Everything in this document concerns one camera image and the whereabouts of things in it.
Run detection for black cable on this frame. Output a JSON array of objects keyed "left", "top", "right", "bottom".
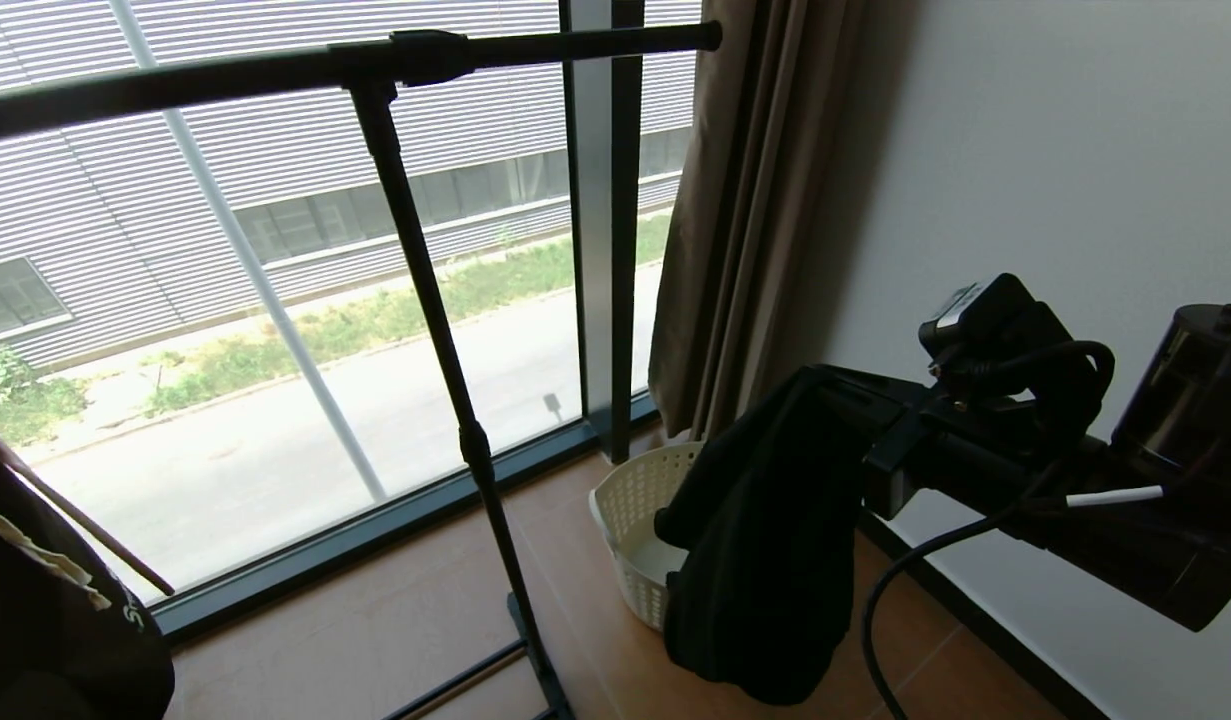
[{"left": 860, "top": 485, "right": 1071, "bottom": 720}]

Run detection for window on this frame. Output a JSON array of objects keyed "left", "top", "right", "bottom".
[{"left": 0, "top": 0, "right": 703, "bottom": 641}]

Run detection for white laundry basket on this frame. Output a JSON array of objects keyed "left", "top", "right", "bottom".
[{"left": 588, "top": 442, "right": 708, "bottom": 633}]

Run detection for brown curtain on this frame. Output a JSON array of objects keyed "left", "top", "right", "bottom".
[{"left": 647, "top": 0, "right": 868, "bottom": 443}]

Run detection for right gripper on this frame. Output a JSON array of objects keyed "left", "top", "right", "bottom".
[{"left": 820, "top": 365, "right": 1108, "bottom": 523}]

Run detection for black garment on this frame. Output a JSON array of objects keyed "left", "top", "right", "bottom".
[
  {"left": 655, "top": 368, "right": 878, "bottom": 707},
  {"left": 0, "top": 440, "right": 176, "bottom": 720}
]

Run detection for black clothes rack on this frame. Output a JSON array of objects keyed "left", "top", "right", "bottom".
[{"left": 0, "top": 20, "right": 723, "bottom": 720}]

